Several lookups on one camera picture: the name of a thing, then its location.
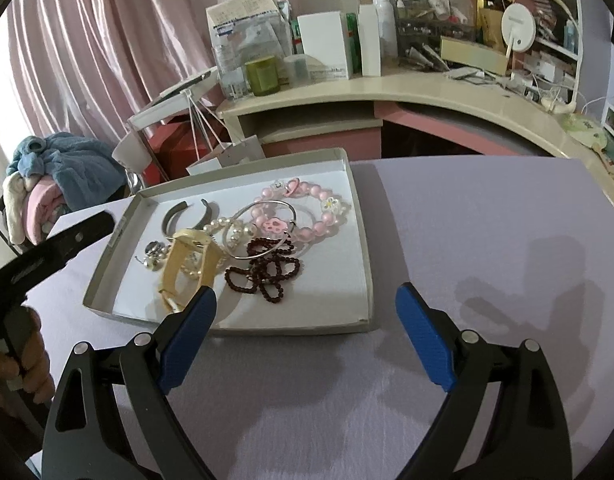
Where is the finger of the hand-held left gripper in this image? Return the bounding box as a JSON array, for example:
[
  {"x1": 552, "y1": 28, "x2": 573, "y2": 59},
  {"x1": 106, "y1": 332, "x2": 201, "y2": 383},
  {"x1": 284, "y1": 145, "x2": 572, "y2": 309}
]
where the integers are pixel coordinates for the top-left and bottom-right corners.
[{"x1": 36, "y1": 210, "x2": 117, "y2": 268}]

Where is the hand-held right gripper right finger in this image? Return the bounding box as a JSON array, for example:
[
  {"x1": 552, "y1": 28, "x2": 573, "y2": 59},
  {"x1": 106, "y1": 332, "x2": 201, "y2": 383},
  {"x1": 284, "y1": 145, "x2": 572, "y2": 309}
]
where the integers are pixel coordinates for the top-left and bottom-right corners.
[{"x1": 394, "y1": 282, "x2": 573, "y2": 480}]

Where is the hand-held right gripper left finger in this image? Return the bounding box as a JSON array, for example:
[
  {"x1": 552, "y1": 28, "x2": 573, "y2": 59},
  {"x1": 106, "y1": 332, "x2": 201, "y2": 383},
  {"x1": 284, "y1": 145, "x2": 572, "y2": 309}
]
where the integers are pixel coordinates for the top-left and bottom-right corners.
[{"x1": 41, "y1": 284, "x2": 219, "y2": 480}]

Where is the yellow amber bangle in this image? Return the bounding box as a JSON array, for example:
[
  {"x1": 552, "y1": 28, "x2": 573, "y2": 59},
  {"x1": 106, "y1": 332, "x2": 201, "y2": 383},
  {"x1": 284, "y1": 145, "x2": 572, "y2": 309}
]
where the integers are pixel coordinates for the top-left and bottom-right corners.
[{"x1": 158, "y1": 228, "x2": 228, "y2": 315}]

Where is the thin silver bangle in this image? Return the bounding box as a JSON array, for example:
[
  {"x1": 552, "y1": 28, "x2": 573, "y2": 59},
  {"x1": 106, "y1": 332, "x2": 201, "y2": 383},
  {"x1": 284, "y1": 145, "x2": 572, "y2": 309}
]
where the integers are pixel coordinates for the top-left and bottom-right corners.
[{"x1": 223, "y1": 199, "x2": 301, "y2": 261}]

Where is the dark red bead bracelet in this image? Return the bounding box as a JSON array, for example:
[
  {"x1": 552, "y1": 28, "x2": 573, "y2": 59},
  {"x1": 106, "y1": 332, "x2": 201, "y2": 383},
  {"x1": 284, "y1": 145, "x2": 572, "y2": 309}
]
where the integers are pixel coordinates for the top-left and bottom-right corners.
[{"x1": 224, "y1": 237, "x2": 302, "y2": 306}]

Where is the shallow white cardboard tray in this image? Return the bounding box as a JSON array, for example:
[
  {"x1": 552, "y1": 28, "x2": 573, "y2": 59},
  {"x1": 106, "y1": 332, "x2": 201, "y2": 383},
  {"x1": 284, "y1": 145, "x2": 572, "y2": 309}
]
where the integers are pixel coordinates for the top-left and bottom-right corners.
[{"x1": 82, "y1": 147, "x2": 376, "y2": 335}]

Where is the person's left hand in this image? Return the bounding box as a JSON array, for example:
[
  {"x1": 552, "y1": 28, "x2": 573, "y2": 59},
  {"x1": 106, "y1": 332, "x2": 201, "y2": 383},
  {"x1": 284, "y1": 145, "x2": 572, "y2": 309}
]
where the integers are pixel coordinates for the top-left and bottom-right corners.
[{"x1": 0, "y1": 307, "x2": 56, "y2": 412}]

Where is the pink folded blanket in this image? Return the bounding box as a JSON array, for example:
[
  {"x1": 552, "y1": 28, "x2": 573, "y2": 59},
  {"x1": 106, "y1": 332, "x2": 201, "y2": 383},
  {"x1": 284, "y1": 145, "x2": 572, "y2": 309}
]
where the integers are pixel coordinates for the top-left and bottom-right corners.
[{"x1": 25, "y1": 179, "x2": 74, "y2": 247}]

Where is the blue fleece blanket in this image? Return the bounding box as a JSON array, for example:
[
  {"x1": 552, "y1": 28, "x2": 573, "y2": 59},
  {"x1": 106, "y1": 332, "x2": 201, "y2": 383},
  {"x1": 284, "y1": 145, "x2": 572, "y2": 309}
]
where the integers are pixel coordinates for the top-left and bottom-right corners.
[{"x1": 7, "y1": 132, "x2": 128, "y2": 212}]

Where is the small silver pearl earring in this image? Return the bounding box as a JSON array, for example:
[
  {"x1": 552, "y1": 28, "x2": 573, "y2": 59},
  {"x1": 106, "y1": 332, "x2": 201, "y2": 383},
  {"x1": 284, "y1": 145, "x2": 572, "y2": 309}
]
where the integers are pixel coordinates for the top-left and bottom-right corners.
[{"x1": 135, "y1": 240, "x2": 171, "y2": 271}]

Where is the white folded cloth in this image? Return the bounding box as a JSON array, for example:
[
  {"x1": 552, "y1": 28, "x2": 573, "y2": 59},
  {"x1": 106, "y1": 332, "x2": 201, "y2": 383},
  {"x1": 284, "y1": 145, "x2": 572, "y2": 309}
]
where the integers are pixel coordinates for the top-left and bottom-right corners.
[{"x1": 1, "y1": 174, "x2": 36, "y2": 247}]

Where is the silver open cuff bangle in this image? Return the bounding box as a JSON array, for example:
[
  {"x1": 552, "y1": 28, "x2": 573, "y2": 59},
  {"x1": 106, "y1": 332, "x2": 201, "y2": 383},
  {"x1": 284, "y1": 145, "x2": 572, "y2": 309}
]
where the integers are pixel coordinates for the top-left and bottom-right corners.
[{"x1": 162, "y1": 198, "x2": 219, "y2": 239}]

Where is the pink and white charm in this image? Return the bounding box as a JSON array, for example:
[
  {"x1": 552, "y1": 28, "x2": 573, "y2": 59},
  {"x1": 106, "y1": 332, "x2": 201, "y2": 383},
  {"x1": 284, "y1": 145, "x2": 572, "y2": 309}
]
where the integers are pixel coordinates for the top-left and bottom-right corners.
[{"x1": 254, "y1": 215, "x2": 293, "y2": 236}]

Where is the white flat panel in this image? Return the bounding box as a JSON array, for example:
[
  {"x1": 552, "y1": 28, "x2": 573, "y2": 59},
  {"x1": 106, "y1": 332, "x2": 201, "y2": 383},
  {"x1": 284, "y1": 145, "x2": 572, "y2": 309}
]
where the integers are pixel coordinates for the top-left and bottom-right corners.
[{"x1": 126, "y1": 67, "x2": 221, "y2": 134}]

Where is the grey printed paper bag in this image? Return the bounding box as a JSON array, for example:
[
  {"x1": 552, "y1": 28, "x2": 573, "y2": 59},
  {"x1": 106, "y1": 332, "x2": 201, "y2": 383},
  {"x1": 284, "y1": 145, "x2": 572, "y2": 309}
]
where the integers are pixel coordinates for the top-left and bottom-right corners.
[{"x1": 207, "y1": 87, "x2": 266, "y2": 165}]

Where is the pink curtain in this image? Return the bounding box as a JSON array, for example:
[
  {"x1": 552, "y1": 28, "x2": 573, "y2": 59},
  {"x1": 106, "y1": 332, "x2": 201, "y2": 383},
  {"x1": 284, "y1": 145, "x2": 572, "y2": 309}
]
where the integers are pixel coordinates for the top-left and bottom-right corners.
[{"x1": 7, "y1": 0, "x2": 289, "y2": 162}]

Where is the clear glass bottle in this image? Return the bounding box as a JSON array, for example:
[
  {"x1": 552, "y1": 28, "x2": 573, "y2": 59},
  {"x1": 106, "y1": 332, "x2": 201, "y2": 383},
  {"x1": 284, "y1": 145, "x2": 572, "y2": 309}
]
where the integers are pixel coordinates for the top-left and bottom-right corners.
[{"x1": 221, "y1": 67, "x2": 248, "y2": 101}]

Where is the pink desk drawer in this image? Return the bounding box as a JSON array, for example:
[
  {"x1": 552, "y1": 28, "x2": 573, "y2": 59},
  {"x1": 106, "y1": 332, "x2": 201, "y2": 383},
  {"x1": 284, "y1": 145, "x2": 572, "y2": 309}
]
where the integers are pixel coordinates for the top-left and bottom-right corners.
[{"x1": 261, "y1": 129, "x2": 384, "y2": 159}]

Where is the green glass jar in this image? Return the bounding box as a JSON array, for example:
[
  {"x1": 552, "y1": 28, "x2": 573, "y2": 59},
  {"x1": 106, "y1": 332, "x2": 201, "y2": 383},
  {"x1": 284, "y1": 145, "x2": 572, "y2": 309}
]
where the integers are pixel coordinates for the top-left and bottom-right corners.
[{"x1": 244, "y1": 54, "x2": 281, "y2": 98}]

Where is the cream and pink corner desk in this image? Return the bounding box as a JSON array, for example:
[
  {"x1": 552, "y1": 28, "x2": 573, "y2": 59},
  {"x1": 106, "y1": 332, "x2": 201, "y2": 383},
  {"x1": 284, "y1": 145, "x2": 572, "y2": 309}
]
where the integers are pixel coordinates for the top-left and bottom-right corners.
[{"x1": 216, "y1": 66, "x2": 614, "y2": 222}]

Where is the green hand fan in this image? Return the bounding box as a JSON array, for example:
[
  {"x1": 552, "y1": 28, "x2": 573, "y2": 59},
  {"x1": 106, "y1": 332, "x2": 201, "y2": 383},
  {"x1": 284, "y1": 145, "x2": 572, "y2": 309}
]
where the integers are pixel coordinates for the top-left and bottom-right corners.
[{"x1": 556, "y1": 112, "x2": 609, "y2": 154}]

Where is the white gooseneck desk lamp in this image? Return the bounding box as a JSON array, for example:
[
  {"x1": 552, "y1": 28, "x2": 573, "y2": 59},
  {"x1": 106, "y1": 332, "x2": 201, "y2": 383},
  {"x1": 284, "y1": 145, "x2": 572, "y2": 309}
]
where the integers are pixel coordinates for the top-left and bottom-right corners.
[{"x1": 529, "y1": 0, "x2": 589, "y2": 117}]

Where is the clear plastic cup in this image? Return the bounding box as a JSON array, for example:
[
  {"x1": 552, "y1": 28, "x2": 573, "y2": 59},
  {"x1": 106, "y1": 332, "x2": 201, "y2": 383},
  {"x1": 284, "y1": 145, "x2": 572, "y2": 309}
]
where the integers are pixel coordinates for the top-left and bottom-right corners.
[{"x1": 282, "y1": 53, "x2": 309, "y2": 89}]

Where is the white carton with blue print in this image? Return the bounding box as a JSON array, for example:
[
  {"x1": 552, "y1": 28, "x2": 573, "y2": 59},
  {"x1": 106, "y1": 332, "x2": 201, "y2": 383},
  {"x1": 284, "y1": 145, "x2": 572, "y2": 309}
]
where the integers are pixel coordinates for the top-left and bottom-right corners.
[{"x1": 205, "y1": 0, "x2": 294, "y2": 102}]

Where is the flat cream box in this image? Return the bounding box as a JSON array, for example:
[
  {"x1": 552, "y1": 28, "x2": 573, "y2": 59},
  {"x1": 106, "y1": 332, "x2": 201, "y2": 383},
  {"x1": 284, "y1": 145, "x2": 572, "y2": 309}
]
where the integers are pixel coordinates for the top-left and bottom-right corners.
[{"x1": 439, "y1": 35, "x2": 511, "y2": 74}]

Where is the tall narrow white box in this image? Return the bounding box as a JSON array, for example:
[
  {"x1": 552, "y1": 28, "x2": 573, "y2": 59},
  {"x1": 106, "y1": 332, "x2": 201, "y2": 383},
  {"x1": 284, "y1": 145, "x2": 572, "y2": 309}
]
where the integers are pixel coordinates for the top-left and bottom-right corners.
[{"x1": 357, "y1": 4, "x2": 383, "y2": 78}]

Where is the green box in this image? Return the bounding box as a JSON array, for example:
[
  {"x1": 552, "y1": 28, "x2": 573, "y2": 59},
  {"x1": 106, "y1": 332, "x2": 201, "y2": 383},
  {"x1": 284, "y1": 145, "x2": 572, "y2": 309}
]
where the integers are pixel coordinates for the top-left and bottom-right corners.
[{"x1": 345, "y1": 12, "x2": 362, "y2": 75}]

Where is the wide white box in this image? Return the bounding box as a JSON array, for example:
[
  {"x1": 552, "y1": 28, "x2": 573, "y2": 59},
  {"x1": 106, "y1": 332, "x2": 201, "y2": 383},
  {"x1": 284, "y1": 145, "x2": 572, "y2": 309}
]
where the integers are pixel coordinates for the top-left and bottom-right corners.
[{"x1": 296, "y1": 11, "x2": 353, "y2": 81}]

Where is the white plastic bottle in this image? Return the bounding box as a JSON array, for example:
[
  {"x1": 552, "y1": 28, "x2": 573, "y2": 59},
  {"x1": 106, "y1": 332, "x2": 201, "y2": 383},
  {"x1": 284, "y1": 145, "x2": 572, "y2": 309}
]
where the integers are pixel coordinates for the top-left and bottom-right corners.
[{"x1": 371, "y1": 0, "x2": 399, "y2": 59}]

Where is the white and pink shelf unit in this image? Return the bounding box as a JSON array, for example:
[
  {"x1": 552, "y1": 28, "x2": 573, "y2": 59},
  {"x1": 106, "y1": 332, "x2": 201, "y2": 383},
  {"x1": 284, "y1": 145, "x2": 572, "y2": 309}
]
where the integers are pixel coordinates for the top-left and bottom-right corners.
[{"x1": 462, "y1": 0, "x2": 584, "y2": 107}]

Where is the clear cosmetics organiser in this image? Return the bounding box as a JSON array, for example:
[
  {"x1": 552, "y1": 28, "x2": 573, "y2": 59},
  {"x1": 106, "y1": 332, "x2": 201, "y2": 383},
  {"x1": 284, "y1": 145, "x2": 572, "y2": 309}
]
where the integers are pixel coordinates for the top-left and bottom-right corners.
[{"x1": 375, "y1": 0, "x2": 478, "y2": 62}]

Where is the round white vanity mirror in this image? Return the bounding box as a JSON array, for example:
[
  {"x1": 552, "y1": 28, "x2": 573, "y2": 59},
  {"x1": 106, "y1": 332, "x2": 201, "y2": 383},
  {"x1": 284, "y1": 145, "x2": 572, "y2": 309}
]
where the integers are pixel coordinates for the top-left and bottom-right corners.
[{"x1": 500, "y1": 2, "x2": 539, "y2": 74}]

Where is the white pearl bracelet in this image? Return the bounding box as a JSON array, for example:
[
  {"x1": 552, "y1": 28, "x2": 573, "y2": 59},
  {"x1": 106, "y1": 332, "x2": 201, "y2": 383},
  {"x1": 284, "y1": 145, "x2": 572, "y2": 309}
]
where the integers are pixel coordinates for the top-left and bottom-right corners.
[{"x1": 184, "y1": 214, "x2": 261, "y2": 281}]

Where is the pink bead bracelet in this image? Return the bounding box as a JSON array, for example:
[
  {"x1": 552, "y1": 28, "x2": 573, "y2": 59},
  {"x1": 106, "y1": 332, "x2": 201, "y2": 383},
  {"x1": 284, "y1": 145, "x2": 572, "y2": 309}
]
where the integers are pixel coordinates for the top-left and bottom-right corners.
[{"x1": 252, "y1": 177, "x2": 352, "y2": 244}]

